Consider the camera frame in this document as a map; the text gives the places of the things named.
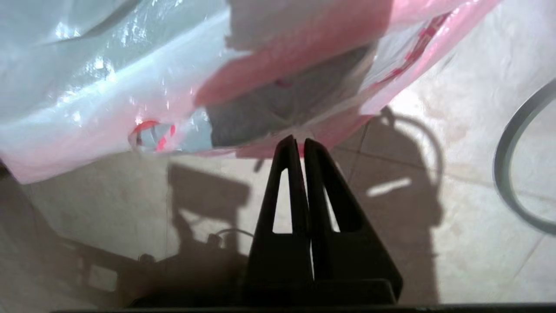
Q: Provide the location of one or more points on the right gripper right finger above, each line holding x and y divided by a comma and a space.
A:
352, 269

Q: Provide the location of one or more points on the white bin liner bag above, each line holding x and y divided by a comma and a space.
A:
87, 87

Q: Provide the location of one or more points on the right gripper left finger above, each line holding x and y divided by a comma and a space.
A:
282, 269

